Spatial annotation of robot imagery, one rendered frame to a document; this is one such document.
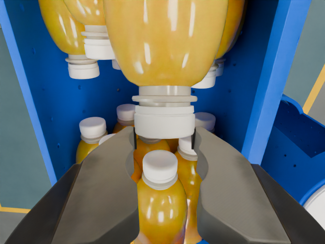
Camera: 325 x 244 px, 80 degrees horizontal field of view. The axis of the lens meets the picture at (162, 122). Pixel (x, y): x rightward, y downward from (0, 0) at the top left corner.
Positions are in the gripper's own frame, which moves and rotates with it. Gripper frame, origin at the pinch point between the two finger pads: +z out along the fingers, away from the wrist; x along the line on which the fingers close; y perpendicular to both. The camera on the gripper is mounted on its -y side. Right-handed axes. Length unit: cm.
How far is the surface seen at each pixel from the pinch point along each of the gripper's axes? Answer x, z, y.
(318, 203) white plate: 35.9, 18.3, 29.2
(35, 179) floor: -107, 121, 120
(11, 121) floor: -109, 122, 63
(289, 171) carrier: 34, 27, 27
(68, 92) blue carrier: -13.8, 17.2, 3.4
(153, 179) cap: -0.8, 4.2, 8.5
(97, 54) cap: -6.2, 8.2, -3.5
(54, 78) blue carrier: -14.3, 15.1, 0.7
